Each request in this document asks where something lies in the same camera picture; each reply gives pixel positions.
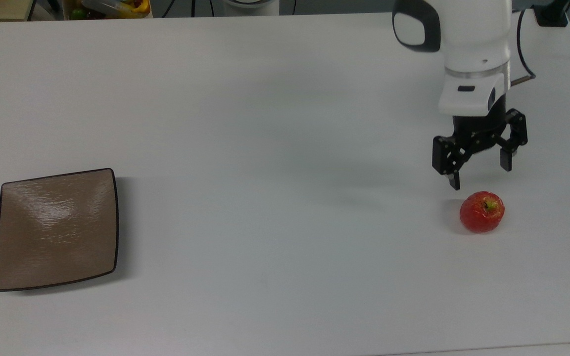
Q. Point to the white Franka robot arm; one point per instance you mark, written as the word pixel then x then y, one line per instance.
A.
pixel 473 39

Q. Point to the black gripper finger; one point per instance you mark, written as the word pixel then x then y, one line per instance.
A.
pixel 515 133
pixel 446 153

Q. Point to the black clamp mount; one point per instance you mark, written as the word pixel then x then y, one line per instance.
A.
pixel 552 15

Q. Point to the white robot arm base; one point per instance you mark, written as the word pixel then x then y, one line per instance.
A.
pixel 250 3

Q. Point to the clear bin of toy fruit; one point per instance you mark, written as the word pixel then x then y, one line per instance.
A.
pixel 109 9

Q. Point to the red apple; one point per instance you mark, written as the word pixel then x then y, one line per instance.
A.
pixel 480 215

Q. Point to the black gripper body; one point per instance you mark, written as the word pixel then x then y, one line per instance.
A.
pixel 478 131

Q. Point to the square brown ceramic plate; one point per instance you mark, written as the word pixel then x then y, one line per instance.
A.
pixel 55 230

